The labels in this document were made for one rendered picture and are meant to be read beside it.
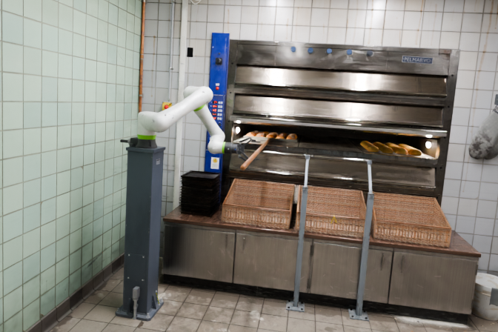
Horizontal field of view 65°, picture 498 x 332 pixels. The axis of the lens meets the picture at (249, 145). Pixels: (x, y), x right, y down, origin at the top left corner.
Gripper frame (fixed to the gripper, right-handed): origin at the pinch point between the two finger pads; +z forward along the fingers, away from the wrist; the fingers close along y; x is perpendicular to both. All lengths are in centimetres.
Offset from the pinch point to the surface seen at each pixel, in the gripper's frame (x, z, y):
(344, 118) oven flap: -51, 67, -28
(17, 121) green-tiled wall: 103, -123, -18
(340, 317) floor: 12, 72, 119
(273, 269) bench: 1, 18, 93
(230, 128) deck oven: -54, -33, -11
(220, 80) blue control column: -51, -44, -54
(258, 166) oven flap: -53, -5, 21
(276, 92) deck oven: -54, 6, -47
